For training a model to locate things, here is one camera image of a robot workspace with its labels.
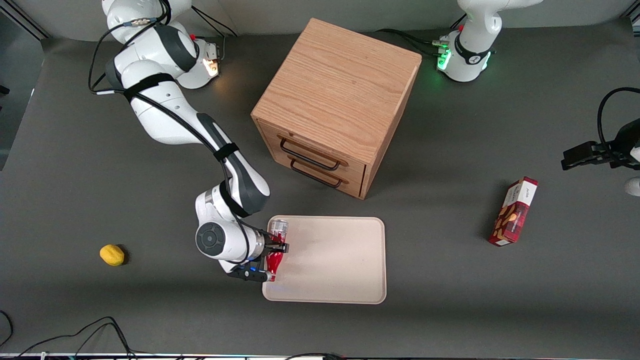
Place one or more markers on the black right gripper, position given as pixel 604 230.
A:
pixel 269 244

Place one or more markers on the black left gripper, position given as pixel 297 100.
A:
pixel 616 151

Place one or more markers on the red coke bottle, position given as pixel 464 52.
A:
pixel 278 230

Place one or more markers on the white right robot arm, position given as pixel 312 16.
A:
pixel 165 110

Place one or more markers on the beige rectangular tray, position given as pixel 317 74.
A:
pixel 335 260

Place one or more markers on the red cookie box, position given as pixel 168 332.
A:
pixel 514 212

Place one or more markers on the wooden drawer cabinet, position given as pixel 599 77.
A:
pixel 340 90

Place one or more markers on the yellow lemon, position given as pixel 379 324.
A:
pixel 112 255

